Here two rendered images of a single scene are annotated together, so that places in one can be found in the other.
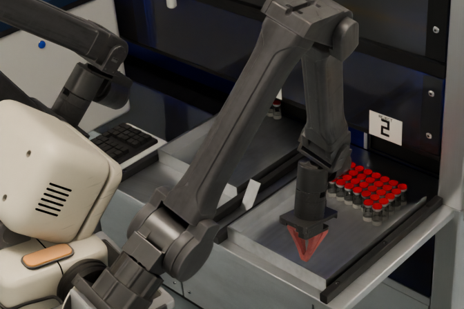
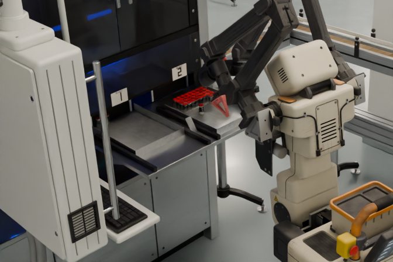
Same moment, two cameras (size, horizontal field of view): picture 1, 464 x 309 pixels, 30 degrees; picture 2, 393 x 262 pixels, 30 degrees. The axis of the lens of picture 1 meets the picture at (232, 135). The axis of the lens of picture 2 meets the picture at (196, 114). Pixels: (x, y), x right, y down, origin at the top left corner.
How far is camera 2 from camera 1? 3.03 m
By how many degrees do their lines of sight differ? 73
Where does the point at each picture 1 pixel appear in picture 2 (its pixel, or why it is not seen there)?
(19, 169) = (324, 54)
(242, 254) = (229, 133)
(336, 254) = (234, 111)
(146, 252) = (340, 59)
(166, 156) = (141, 150)
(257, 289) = not seen: hidden behind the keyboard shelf
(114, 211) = not seen: outside the picture
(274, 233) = (216, 124)
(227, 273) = (99, 252)
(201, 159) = (323, 25)
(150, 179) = (154, 159)
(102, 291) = (352, 73)
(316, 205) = not seen: hidden behind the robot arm
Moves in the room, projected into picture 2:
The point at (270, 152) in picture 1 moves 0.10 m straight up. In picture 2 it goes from (144, 126) to (141, 104)
